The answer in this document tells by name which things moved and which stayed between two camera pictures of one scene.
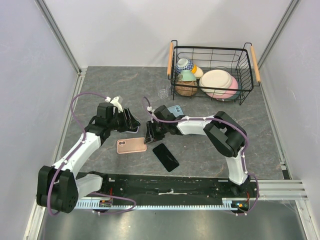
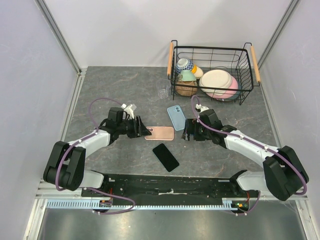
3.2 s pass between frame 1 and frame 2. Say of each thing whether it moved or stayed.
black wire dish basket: stayed
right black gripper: moved
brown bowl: stayed
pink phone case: moved
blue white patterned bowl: stayed
